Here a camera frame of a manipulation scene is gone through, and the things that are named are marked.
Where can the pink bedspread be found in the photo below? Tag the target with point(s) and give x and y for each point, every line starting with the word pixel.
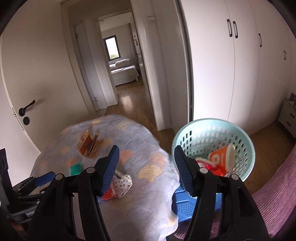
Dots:
pixel 272 199

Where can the white wardrobe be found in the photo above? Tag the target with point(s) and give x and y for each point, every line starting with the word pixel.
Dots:
pixel 212 76

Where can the mint green plastic basket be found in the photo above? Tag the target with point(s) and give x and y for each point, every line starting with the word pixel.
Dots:
pixel 208 133

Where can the brown wrapper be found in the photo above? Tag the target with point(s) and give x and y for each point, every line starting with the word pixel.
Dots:
pixel 89 146

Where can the red white wrapper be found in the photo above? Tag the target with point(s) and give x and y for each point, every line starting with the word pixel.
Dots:
pixel 203 163

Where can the small dark device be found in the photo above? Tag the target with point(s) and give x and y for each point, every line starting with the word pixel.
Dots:
pixel 293 97

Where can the white polka dot wrapper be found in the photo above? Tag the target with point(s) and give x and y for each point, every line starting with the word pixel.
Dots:
pixel 123 183

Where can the blue plastic stool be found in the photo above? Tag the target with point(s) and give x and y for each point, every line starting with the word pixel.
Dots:
pixel 182 206

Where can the grey patterned tablecloth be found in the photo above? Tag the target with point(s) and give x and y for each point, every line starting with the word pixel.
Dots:
pixel 138 204

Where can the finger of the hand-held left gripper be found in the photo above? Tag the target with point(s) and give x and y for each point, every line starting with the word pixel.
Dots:
pixel 32 195
pixel 45 179

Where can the white room door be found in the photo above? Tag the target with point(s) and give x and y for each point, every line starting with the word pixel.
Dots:
pixel 41 64

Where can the small red wrapper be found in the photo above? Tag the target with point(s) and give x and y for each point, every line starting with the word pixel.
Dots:
pixel 108 195

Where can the white bed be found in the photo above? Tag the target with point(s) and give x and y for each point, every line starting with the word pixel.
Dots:
pixel 124 75

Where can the dark framed window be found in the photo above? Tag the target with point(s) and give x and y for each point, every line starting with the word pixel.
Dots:
pixel 112 47

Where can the green packet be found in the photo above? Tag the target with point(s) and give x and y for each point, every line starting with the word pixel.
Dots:
pixel 75 168

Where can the black door lock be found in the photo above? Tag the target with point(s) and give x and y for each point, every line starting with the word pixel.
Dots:
pixel 26 120

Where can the folded white duvet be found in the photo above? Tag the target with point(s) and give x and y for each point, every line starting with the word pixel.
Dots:
pixel 121 63

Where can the white light switch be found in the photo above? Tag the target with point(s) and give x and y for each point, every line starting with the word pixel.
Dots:
pixel 151 19

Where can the white nightstand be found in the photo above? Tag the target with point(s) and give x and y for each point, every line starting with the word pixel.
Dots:
pixel 288 118

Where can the white hallway door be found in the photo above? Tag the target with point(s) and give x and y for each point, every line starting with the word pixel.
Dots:
pixel 92 69

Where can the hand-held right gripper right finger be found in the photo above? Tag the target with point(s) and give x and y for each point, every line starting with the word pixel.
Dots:
pixel 182 169

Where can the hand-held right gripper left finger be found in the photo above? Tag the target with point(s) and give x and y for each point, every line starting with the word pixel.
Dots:
pixel 109 169

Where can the orange white paper cup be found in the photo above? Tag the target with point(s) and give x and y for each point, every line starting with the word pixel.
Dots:
pixel 219 158

